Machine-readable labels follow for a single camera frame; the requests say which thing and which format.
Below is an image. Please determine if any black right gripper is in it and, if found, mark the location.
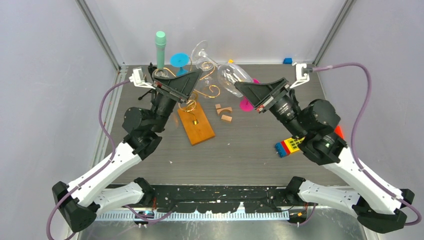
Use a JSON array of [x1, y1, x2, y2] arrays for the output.
[[235, 76, 309, 139]]

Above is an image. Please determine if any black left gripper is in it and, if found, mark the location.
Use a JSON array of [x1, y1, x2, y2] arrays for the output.
[[150, 69, 203, 134]]

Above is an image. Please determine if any pink plastic wine glass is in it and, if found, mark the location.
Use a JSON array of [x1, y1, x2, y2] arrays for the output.
[[239, 96, 255, 112]]

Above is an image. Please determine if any clear wine glass front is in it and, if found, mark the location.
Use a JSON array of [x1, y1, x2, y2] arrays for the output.
[[191, 40, 255, 98]]

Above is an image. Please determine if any clear wine glass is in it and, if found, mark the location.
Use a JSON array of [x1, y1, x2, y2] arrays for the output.
[[195, 61, 216, 98], [191, 40, 255, 98]]

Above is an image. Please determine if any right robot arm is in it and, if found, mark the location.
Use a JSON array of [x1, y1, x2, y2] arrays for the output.
[[234, 78, 415, 234]]

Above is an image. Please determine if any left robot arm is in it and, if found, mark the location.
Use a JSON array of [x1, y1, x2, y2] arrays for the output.
[[52, 68, 203, 233]]

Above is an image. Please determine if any clear wine glass back right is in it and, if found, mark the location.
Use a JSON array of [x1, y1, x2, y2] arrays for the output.
[[195, 61, 216, 98]]

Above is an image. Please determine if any blue plastic wine glass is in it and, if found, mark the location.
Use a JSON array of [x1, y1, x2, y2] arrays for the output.
[[170, 52, 190, 76]]

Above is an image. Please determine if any orange wooden rack base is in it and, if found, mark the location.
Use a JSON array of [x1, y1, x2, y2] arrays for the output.
[[177, 105, 216, 146]]

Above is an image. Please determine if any wooden rectangular block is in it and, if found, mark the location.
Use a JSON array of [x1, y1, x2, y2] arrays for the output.
[[221, 114, 233, 123]]

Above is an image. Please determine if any wooden arch block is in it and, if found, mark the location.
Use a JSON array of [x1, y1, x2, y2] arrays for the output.
[[216, 107, 233, 115]]

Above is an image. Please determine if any small blue block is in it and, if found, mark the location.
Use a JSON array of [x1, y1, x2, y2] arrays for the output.
[[282, 57, 293, 65]]

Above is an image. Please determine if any green microphone on tripod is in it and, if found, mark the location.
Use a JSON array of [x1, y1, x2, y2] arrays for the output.
[[147, 31, 167, 79]]

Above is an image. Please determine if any colourful toy block calculator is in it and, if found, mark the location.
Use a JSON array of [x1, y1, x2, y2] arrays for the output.
[[274, 137, 305, 158]]

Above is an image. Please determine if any red block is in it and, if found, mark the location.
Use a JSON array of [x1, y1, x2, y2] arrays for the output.
[[334, 125, 345, 140]]

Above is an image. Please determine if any gold wire wine glass rack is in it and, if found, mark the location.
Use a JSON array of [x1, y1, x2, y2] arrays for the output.
[[152, 61, 222, 114]]

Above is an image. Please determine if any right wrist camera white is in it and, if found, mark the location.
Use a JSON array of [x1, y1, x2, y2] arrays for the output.
[[290, 62, 313, 89]]

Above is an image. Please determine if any aluminium frame rail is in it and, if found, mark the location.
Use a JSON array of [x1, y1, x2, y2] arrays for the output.
[[75, 0, 122, 73]]

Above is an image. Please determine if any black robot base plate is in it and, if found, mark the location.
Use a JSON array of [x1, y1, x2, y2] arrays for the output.
[[135, 185, 307, 214]]

